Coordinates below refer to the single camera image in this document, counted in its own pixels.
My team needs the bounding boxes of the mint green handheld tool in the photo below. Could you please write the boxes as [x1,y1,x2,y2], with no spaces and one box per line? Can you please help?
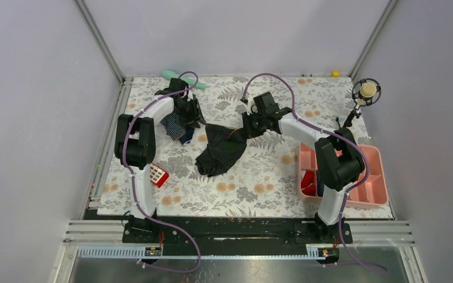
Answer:
[161,70,207,90]

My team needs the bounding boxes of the floral patterned table mat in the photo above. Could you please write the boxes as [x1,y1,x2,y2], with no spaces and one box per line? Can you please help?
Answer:
[97,76,395,219]

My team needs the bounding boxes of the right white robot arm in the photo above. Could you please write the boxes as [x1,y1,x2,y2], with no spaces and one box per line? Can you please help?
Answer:
[240,92,369,243]

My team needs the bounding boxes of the blue striped underwear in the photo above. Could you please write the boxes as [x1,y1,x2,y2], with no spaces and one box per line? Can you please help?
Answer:
[160,113,195,146]

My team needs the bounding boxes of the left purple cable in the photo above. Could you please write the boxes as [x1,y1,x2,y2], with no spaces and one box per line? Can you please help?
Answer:
[122,71,203,274]

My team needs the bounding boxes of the black microphone with stand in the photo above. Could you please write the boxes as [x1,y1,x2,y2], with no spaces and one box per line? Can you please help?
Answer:
[336,78,382,129]

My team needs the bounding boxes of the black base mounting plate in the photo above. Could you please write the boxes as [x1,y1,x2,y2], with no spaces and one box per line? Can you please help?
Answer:
[122,217,353,256]

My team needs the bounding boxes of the pink compartment organizer tray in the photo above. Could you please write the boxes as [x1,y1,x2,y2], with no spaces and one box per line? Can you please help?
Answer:
[296,144,389,209]

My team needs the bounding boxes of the red rolled underwear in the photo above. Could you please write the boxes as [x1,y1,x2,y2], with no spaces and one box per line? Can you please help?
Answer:
[300,170,317,196]

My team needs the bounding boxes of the grey slotted cable duct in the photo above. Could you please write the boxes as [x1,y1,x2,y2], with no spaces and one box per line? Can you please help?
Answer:
[77,245,329,260]

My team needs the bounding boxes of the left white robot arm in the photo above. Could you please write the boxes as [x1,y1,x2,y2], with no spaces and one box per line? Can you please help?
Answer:
[114,78,206,219]

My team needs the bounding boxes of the black striped underwear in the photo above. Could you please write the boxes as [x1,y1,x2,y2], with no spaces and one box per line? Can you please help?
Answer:
[195,124,247,177]

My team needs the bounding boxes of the red white calculator toy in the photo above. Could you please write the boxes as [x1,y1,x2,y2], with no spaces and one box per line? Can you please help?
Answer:
[150,163,169,187]

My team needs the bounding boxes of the navy rolled underwear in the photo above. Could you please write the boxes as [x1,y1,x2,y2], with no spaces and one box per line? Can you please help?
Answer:
[316,170,324,197]

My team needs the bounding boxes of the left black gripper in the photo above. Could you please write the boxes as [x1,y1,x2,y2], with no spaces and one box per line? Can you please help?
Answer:
[175,98,206,128]

